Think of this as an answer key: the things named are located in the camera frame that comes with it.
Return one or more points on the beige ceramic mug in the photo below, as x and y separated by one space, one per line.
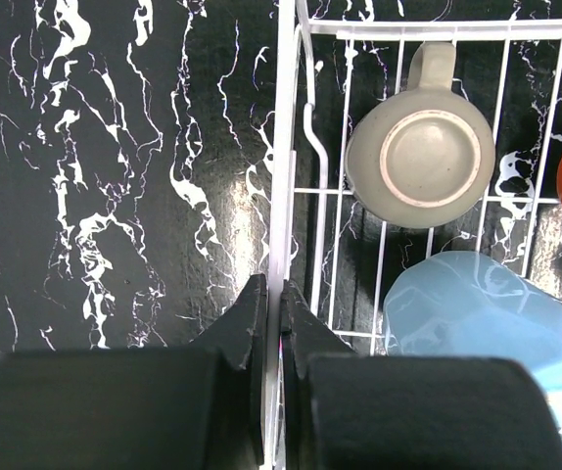
425 156

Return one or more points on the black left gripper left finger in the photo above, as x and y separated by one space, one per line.
196 406

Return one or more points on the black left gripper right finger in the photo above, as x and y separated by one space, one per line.
344 410

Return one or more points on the white wire dish rack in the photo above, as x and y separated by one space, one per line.
516 213

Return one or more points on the light blue mug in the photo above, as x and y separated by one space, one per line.
462 303

